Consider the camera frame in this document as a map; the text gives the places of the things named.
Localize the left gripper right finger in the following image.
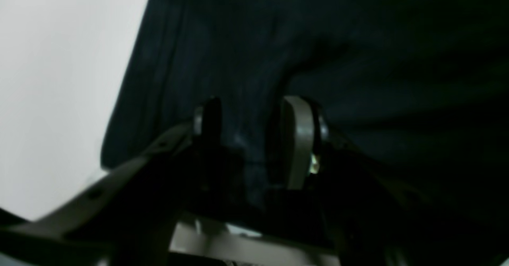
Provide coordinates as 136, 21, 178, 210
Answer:
280, 95, 508, 266

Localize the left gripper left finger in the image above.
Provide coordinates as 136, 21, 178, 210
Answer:
1, 97, 222, 266

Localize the black T-shirt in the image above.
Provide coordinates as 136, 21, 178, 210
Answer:
101, 0, 508, 252

